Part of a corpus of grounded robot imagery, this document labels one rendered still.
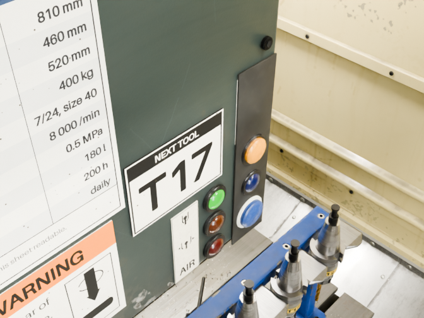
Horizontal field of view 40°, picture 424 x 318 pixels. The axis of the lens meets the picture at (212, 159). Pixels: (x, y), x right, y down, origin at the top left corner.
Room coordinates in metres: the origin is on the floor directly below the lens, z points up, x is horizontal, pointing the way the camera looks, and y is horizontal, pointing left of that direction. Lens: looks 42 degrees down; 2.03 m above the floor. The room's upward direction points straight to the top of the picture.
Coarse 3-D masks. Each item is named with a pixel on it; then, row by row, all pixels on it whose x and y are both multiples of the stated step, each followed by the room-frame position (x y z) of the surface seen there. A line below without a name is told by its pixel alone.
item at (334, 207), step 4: (332, 204) 0.68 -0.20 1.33; (336, 204) 0.68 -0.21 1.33; (332, 208) 0.67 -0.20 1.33; (336, 208) 0.67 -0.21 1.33; (332, 212) 0.67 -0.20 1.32; (336, 212) 0.67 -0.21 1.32; (332, 216) 0.67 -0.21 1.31; (336, 216) 0.67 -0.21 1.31; (328, 220) 0.67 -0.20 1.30; (332, 220) 0.67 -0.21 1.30; (336, 220) 0.67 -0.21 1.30; (332, 224) 0.67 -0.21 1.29
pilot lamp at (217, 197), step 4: (216, 192) 0.35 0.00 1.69; (220, 192) 0.35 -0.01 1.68; (224, 192) 0.36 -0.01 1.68; (212, 196) 0.35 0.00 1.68; (216, 196) 0.35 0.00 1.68; (220, 196) 0.35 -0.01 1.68; (224, 196) 0.36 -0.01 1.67; (212, 200) 0.35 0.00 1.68; (216, 200) 0.35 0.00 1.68; (220, 200) 0.35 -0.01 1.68; (212, 204) 0.34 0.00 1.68; (216, 204) 0.35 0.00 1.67; (212, 208) 0.35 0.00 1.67
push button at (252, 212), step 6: (252, 204) 0.38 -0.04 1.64; (258, 204) 0.39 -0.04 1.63; (246, 210) 0.38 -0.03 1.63; (252, 210) 0.38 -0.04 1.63; (258, 210) 0.39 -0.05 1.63; (246, 216) 0.37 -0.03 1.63; (252, 216) 0.38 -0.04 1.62; (258, 216) 0.39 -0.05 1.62; (240, 222) 0.37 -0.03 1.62; (246, 222) 0.37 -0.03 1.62; (252, 222) 0.38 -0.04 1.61
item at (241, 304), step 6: (240, 294) 0.52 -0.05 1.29; (240, 300) 0.51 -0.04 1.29; (252, 300) 0.51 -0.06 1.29; (240, 306) 0.51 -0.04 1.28; (246, 306) 0.51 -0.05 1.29; (252, 306) 0.51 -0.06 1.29; (240, 312) 0.51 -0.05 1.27; (246, 312) 0.50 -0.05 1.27; (252, 312) 0.50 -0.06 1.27; (258, 312) 0.52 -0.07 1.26
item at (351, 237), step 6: (342, 222) 0.74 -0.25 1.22; (342, 228) 0.73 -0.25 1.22; (348, 228) 0.73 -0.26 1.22; (354, 228) 0.73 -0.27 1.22; (342, 234) 0.71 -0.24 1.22; (348, 234) 0.71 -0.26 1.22; (354, 234) 0.71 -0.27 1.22; (360, 234) 0.71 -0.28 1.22; (342, 240) 0.70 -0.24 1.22; (348, 240) 0.70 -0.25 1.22; (354, 240) 0.70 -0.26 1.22; (360, 240) 0.70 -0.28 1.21; (348, 246) 0.68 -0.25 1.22; (354, 246) 0.69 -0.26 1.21
